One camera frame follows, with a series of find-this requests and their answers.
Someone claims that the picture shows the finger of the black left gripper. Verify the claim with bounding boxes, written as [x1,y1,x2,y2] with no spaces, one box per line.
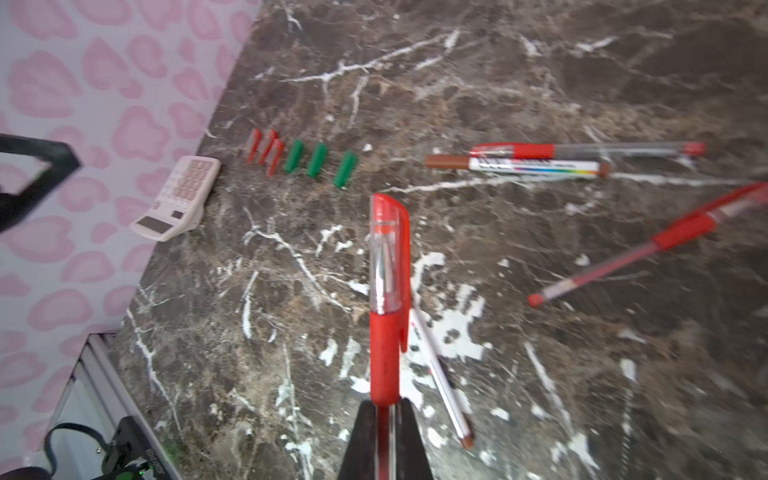
[1,134,81,232]

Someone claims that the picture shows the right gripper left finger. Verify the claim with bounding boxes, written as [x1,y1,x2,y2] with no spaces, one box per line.
[337,400,377,480]

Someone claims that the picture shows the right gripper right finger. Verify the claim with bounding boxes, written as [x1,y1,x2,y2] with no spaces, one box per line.
[395,398,434,480]

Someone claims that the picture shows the red pen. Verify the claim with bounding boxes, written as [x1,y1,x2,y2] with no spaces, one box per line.
[469,141,706,160]
[369,193,411,479]

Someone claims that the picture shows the brown cap marker lower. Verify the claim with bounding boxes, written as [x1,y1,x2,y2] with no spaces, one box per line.
[410,306,474,450]

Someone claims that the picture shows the brown cap marker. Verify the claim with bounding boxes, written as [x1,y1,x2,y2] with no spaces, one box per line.
[410,306,474,450]
[424,155,610,178]

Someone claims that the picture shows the pink calculator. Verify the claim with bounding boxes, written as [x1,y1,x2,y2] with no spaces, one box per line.
[130,155,221,242]

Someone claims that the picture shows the red pens bundle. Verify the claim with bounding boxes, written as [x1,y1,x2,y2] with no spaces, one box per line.
[527,182,767,308]

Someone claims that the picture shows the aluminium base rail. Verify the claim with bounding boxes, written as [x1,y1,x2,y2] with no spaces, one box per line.
[51,334,157,479]

